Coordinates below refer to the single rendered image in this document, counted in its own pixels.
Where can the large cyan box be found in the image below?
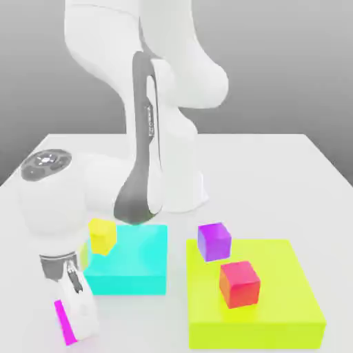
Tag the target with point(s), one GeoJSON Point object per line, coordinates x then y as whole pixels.
{"type": "Point", "coordinates": [129, 256]}

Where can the large yellow-green box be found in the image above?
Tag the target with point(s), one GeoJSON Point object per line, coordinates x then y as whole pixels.
{"type": "Point", "coordinates": [253, 317]}

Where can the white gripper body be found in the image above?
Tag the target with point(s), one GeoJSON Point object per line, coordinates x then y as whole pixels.
{"type": "Point", "coordinates": [82, 314]}

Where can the small yellow cube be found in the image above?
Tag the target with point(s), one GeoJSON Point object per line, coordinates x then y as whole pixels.
{"type": "Point", "coordinates": [101, 236]}

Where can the small red cube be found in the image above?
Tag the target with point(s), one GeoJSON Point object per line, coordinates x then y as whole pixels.
{"type": "Point", "coordinates": [240, 284]}

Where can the small purple cube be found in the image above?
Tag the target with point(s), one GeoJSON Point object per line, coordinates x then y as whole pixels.
{"type": "Point", "coordinates": [214, 242]}

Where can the small magenta cube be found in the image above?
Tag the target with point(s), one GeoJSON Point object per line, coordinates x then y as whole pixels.
{"type": "Point", "coordinates": [64, 322]}

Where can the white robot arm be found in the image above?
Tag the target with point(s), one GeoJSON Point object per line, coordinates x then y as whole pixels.
{"type": "Point", "coordinates": [96, 190]}

